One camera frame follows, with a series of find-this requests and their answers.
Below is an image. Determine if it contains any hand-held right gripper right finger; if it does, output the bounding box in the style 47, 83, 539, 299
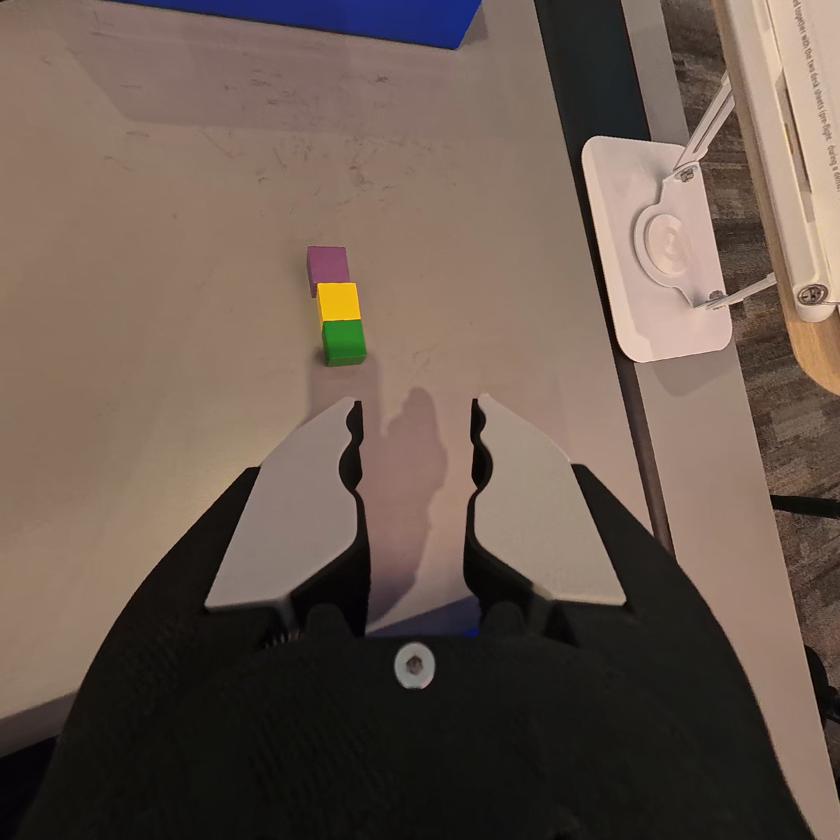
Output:
462, 392, 626, 614

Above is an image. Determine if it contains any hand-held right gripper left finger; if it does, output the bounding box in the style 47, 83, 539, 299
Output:
204, 397, 371, 626

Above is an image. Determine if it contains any green wooden cube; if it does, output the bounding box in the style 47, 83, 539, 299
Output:
321, 319, 367, 368

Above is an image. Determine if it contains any yellow wooden cube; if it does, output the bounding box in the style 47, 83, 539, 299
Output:
315, 282, 362, 333

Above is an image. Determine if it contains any purple wooden cube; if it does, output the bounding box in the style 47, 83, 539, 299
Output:
306, 246, 349, 298

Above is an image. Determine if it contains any blue plastic storage bin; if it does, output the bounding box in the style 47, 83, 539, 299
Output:
128, 0, 484, 51

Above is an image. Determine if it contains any printed instruction sheet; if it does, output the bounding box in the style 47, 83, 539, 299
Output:
764, 0, 840, 198

